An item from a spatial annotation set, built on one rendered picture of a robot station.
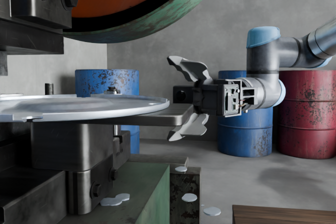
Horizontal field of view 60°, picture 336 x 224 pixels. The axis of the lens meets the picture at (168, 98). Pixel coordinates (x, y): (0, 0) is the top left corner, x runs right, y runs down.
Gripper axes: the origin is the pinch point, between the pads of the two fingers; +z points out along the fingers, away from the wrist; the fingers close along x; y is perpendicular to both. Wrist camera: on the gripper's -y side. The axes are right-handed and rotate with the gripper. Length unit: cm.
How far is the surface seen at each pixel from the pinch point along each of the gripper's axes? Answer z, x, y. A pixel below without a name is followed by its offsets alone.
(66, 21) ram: 16.7, -12.1, -2.6
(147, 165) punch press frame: -0.2, 13.6, -5.2
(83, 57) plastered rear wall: -110, -25, -262
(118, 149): 5.5, 9.8, -6.9
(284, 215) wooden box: -58, 43, -5
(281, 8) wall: -298, -84, -132
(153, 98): 4.2, -0.4, 2.0
